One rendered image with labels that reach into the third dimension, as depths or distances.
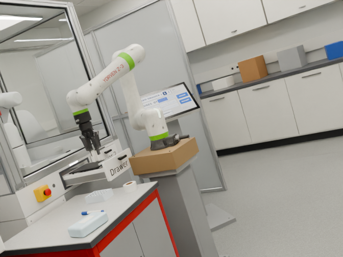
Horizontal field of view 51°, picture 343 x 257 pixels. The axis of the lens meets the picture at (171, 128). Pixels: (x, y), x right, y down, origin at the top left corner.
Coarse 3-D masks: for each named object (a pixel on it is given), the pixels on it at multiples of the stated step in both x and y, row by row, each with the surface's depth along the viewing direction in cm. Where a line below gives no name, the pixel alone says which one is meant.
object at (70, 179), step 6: (102, 168) 202; (66, 174) 220; (72, 174) 212; (78, 174) 210; (84, 174) 208; (90, 174) 206; (96, 174) 204; (102, 174) 203; (66, 180) 214; (72, 180) 212; (78, 180) 211; (84, 180) 209; (90, 180) 207; (96, 180) 206
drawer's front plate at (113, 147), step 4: (112, 144) 263; (104, 148) 255; (108, 148) 258; (112, 148) 262; (116, 148) 266; (100, 152) 248; (108, 152) 257; (112, 152) 261; (116, 152) 265; (104, 156) 252; (108, 156) 256; (112, 156) 260; (92, 160) 241
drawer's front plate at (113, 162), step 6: (126, 150) 220; (114, 156) 209; (120, 156) 214; (108, 162) 202; (114, 162) 207; (120, 162) 212; (108, 168) 201; (114, 168) 206; (126, 168) 216; (108, 174) 199; (114, 174) 204; (108, 180) 200
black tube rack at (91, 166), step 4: (88, 164) 227; (92, 164) 222; (96, 164) 218; (80, 168) 222; (84, 168) 217; (88, 168) 213; (92, 168) 210; (96, 168) 210; (72, 172) 216; (76, 172) 215; (80, 172) 225
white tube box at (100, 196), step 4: (92, 192) 196; (96, 192) 194; (100, 192) 192; (104, 192) 189; (108, 192) 189; (112, 192) 192; (88, 196) 192; (92, 196) 188; (96, 196) 187; (100, 196) 186; (104, 196) 186; (108, 196) 189; (88, 200) 190; (92, 200) 189; (96, 200) 188; (100, 200) 187; (104, 200) 185
